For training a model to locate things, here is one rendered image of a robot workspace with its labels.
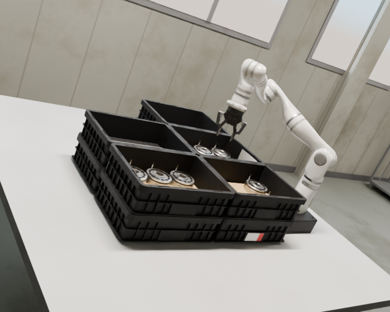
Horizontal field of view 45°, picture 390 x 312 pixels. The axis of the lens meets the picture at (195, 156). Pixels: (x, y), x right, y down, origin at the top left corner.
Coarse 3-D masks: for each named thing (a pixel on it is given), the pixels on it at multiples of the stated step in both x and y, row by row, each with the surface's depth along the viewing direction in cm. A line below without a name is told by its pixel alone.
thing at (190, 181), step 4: (172, 172) 183; (176, 172) 185; (180, 172) 187; (172, 176) 179; (176, 176) 181; (188, 176) 186; (176, 180) 178; (180, 180) 180; (184, 180) 180; (188, 180) 182; (192, 180) 183; (188, 184) 179
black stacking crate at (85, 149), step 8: (80, 144) 189; (80, 152) 191; (88, 152) 182; (80, 160) 189; (88, 160) 184; (96, 160) 176; (80, 168) 189; (88, 168) 182; (96, 168) 175; (88, 176) 182; (96, 176) 177; (88, 184) 179; (96, 184) 176; (96, 192) 177
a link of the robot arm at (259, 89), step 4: (264, 80) 204; (260, 84) 205; (264, 84) 207; (256, 88) 211; (260, 88) 209; (264, 88) 211; (256, 92) 217; (260, 92) 214; (264, 92) 222; (260, 96) 218; (264, 96) 221; (268, 96) 222; (260, 100) 226; (264, 100) 222; (268, 100) 223
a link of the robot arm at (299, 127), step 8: (296, 120) 215; (304, 120) 215; (288, 128) 218; (296, 128) 215; (304, 128) 214; (312, 128) 215; (296, 136) 217; (304, 136) 215; (312, 136) 215; (312, 144) 216; (320, 144) 215; (336, 160) 212
